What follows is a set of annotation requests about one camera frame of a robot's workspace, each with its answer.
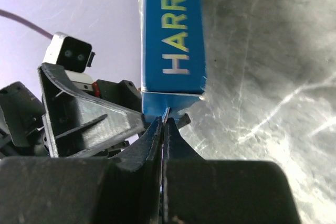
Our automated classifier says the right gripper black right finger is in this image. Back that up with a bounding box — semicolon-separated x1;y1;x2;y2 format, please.
162;119;300;223

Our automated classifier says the blue white razor box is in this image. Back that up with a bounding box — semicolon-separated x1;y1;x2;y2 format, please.
141;0;206;122

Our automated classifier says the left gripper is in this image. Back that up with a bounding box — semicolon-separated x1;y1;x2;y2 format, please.
0;62;146;158

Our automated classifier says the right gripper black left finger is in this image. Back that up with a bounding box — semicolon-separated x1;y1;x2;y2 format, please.
1;118;163;223

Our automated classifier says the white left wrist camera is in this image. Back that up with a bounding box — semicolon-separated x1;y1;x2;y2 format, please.
43;32;95;73

